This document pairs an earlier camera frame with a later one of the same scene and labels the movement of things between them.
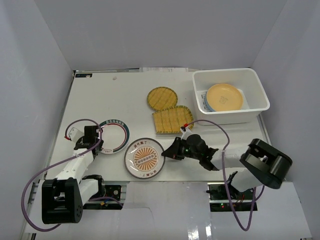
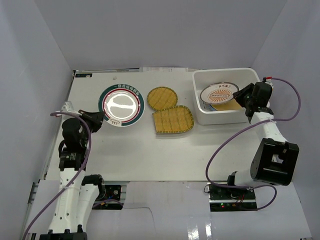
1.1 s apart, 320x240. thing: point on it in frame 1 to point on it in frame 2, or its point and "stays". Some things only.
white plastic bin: [232, 96] stays
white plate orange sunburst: [143, 158] to [218, 92]
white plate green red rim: [115, 136] to [122, 104]
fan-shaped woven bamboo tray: [170, 121] stays
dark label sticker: [83, 75] stays
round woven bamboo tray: [160, 98] stays
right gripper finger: [175, 151] to [242, 95]
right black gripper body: [187, 153] to [250, 102]
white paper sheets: [163, 69] stays
